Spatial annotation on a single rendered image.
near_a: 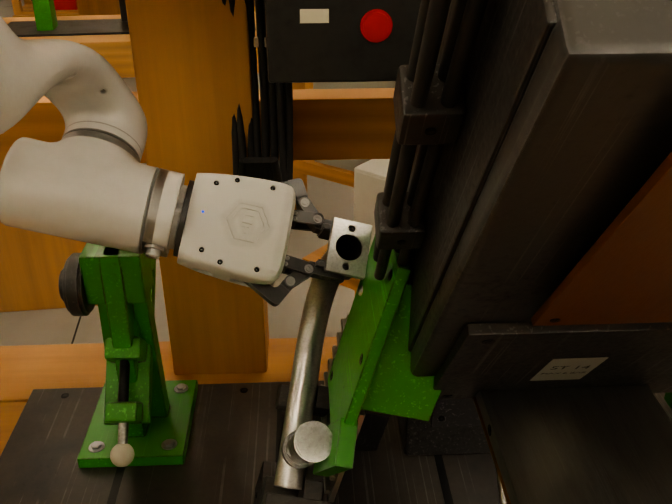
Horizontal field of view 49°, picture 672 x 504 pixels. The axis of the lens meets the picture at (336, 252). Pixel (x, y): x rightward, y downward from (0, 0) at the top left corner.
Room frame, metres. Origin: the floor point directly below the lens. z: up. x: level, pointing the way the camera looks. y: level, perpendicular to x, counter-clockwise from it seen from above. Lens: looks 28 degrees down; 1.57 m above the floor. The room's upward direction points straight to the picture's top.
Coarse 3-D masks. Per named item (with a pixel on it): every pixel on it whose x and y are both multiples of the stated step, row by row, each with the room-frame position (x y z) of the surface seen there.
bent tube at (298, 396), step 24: (336, 240) 0.63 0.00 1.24; (360, 240) 0.63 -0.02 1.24; (336, 264) 0.61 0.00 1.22; (360, 264) 0.62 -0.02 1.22; (312, 288) 0.69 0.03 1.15; (336, 288) 0.69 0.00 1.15; (312, 312) 0.68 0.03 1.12; (312, 336) 0.67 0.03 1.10; (312, 360) 0.65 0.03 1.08; (312, 384) 0.63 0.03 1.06; (288, 408) 0.61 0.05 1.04; (312, 408) 0.62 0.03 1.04; (288, 432) 0.59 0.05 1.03; (288, 480) 0.55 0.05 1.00
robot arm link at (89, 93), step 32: (0, 32) 0.54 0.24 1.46; (0, 64) 0.53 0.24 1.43; (32, 64) 0.56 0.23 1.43; (64, 64) 0.60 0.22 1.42; (96, 64) 0.65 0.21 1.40; (0, 96) 0.53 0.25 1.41; (32, 96) 0.55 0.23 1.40; (64, 96) 0.66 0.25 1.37; (96, 96) 0.66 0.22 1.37; (128, 96) 0.68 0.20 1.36; (0, 128) 0.53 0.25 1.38; (96, 128) 0.66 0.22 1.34; (128, 128) 0.67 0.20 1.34
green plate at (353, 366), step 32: (384, 288) 0.53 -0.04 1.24; (352, 320) 0.61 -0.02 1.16; (384, 320) 0.52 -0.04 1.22; (352, 352) 0.57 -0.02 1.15; (384, 352) 0.53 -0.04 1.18; (352, 384) 0.53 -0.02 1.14; (384, 384) 0.53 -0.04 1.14; (416, 384) 0.53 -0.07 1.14; (352, 416) 0.52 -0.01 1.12; (416, 416) 0.53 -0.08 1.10
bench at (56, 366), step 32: (0, 352) 0.94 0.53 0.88; (32, 352) 0.94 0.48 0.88; (64, 352) 0.94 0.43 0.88; (96, 352) 0.94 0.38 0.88; (160, 352) 0.94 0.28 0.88; (288, 352) 0.94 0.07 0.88; (0, 384) 0.86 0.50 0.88; (32, 384) 0.86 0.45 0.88; (64, 384) 0.86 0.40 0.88; (96, 384) 0.86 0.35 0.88; (0, 416) 0.79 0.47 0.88; (0, 448) 0.73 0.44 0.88
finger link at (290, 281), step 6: (318, 264) 0.62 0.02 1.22; (324, 264) 0.62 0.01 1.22; (318, 270) 0.62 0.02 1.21; (288, 276) 0.61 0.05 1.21; (294, 276) 0.61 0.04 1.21; (300, 276) 0.61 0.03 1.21; (306, 276) 0.61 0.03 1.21; (312, 276) 0.63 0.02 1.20; (318, 276) 0.62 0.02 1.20; (324, 276) 0.62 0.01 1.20; (330, 276) 0.62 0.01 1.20; (336, 276) 0.62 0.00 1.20; (342, 276) 0.62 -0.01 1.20; (288, 282) 0.61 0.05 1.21; (294, 282) 0.61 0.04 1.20; (300, 282) 0.61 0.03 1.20; (336, 282) 0.63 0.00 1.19; (342, 282) 0.63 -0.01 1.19
